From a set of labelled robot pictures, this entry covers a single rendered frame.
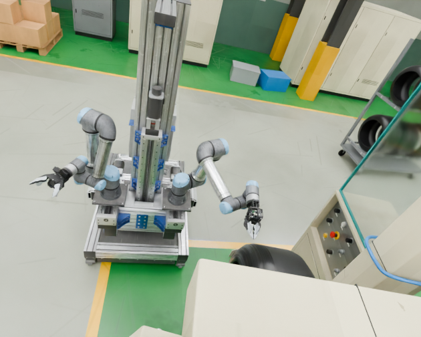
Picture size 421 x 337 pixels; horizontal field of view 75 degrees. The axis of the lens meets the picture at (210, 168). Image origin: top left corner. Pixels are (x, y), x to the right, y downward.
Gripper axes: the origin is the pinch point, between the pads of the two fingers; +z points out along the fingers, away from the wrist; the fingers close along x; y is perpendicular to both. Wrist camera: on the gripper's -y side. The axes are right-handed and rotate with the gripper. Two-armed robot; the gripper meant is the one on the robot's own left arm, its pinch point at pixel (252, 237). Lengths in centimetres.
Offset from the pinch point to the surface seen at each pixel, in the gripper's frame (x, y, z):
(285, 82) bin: 149, -157, -509
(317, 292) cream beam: -9, 64, 50
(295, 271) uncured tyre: 6.7, 27.3, 27.8
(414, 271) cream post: 32, 54, 35
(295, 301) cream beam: -15, 65, 53
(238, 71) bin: 37, -154, -500
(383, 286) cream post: 28, 43, 36
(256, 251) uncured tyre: -7.0, 22.7, 19.9
